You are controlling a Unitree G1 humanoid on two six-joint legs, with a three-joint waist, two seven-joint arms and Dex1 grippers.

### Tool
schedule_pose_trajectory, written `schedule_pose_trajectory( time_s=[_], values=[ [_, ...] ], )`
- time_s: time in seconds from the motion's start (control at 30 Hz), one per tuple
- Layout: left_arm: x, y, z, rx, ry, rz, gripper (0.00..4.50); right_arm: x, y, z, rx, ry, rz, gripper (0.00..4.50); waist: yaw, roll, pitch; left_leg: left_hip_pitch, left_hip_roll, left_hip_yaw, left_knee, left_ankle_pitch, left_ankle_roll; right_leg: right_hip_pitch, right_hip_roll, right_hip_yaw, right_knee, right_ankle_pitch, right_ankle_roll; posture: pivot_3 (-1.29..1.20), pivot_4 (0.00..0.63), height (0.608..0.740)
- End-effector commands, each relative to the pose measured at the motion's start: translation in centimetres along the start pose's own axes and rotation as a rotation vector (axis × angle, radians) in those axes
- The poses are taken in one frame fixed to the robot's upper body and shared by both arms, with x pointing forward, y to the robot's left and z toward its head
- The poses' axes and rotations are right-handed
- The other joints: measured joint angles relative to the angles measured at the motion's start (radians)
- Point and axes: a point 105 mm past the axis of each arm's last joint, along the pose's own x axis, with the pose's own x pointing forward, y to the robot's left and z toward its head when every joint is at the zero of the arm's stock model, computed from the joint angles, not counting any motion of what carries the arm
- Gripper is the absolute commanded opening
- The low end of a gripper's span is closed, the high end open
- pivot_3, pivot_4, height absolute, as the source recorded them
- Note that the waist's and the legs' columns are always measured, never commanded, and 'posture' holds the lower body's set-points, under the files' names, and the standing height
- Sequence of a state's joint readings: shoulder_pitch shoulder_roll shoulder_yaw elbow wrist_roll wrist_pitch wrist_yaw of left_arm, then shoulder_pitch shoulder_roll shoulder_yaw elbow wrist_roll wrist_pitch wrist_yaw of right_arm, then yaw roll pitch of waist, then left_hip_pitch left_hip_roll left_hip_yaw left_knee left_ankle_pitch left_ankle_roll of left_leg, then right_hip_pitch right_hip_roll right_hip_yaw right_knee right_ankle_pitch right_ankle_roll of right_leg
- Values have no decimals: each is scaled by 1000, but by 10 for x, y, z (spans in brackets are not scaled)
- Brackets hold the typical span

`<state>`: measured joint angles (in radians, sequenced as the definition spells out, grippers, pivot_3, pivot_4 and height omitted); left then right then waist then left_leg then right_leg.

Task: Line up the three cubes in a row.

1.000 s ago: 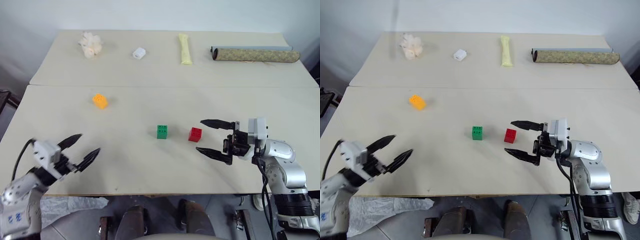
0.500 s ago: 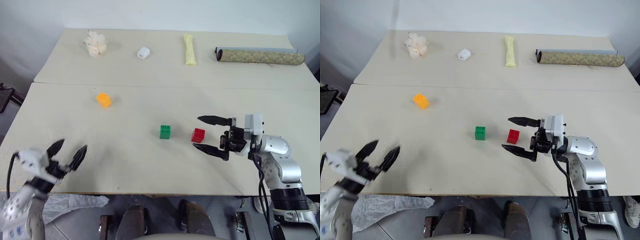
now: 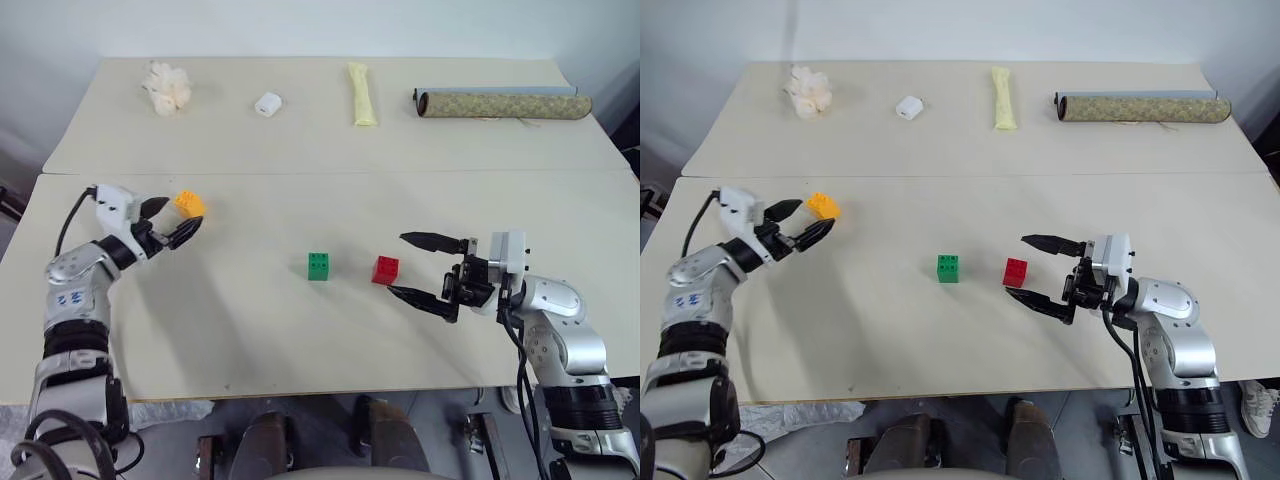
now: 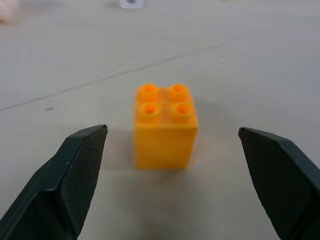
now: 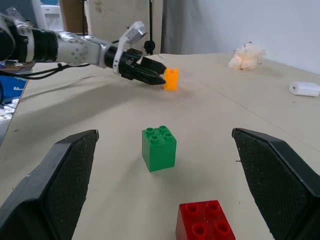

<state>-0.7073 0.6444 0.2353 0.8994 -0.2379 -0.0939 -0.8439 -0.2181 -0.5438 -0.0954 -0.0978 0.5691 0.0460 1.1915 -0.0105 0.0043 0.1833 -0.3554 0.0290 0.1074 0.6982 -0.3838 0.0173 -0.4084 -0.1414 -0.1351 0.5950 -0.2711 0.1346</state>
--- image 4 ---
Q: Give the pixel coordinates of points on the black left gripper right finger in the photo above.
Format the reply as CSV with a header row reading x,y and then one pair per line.
x,y
280,185

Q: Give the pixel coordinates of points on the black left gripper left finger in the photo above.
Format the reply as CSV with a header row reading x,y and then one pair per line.
x,y
57,190

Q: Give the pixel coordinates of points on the orange studded building block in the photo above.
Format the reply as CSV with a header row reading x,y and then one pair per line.
x,y
163,132

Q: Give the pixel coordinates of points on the white paper tag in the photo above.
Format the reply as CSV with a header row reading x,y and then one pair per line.
x,y
132,3

